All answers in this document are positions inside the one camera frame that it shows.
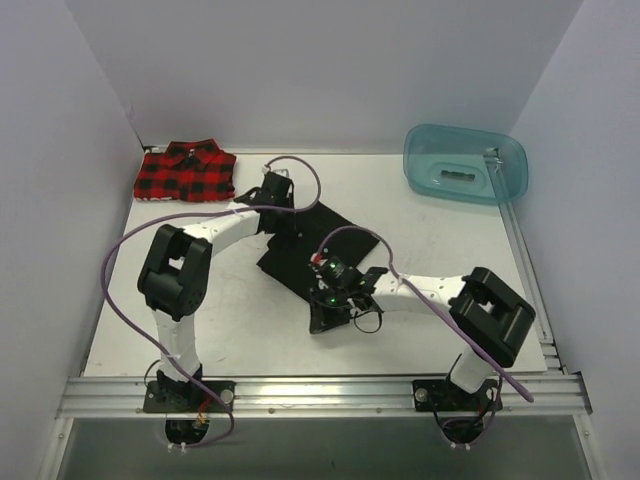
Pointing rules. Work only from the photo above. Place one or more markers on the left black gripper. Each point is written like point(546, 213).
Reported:
point(279, 220)

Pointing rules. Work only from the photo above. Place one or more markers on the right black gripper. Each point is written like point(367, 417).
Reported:
point(326, 317)

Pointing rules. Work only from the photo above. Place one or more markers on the black long sleeve shirt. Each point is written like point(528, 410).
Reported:
point(288, 254)

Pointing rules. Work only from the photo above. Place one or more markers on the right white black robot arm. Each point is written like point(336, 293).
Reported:
point(490, 317)

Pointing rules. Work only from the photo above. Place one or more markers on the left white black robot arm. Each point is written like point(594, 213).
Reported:
point(175, 275)

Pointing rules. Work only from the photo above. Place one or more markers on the red black plaid folded shirt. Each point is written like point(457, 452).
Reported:
point(192, 172)

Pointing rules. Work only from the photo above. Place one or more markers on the teal plastic bin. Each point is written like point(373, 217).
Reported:
point(465, 165)

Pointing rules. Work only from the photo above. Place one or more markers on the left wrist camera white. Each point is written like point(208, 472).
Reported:
point(283, 172)

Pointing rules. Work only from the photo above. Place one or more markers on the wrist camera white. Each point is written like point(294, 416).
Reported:
point(316, 259)
point(283, 172)

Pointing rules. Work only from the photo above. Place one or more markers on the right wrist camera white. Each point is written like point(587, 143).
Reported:
point(316, 259)

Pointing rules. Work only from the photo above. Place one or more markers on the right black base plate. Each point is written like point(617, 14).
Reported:
point(442, 396)

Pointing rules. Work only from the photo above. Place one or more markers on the aluminium front rail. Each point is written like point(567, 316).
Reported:
point(317, 397)

